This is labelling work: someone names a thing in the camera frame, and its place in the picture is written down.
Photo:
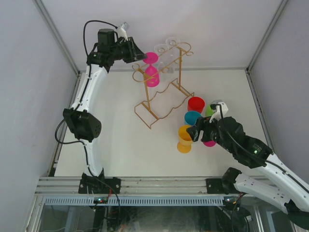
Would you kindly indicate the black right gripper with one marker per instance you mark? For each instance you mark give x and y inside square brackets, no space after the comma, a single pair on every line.
[203,123]

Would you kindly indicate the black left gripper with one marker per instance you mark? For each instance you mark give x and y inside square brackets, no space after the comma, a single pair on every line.
[134,54]

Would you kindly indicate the orange wine glass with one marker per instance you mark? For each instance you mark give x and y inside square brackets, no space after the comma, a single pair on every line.
[185,141]

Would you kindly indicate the blue wine glass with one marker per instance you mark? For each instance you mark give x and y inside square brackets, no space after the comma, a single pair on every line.
[191,117]

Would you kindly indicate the pink wine glass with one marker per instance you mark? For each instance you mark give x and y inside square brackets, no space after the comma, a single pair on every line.
[151,71]
[209,143]

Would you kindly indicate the green wine glass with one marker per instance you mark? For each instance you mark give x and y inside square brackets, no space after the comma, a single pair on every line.
[209,112]

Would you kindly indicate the red wine glass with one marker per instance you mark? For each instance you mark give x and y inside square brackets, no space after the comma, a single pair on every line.
[195,104]

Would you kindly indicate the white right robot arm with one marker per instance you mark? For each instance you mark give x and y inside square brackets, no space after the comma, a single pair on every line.
[290,193]

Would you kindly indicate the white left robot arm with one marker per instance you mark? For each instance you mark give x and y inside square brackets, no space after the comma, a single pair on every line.
[112,45]

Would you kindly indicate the clear wine glass left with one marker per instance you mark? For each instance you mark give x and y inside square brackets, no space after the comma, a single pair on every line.
[161,50]

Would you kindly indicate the clear wine glass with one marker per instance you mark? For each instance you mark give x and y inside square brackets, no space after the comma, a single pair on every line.
[172,54]
[161,50]

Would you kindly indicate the clear wine glass right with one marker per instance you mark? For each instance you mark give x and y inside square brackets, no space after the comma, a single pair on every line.
[172,54]

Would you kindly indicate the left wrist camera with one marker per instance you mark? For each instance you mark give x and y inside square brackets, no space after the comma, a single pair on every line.
[121,31]

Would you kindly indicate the gold wire glass rack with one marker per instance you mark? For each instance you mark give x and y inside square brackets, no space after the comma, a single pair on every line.
[168,95]

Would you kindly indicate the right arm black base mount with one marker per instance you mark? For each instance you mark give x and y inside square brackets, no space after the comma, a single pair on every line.
[215,186]

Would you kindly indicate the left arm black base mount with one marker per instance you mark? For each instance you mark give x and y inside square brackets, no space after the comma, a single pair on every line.
[90,185]

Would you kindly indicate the grey slotted cable duct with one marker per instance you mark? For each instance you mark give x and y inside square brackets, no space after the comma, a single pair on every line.
[136,201]

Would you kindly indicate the aluminium frame rail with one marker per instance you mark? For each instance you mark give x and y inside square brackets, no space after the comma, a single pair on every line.
[129,186]

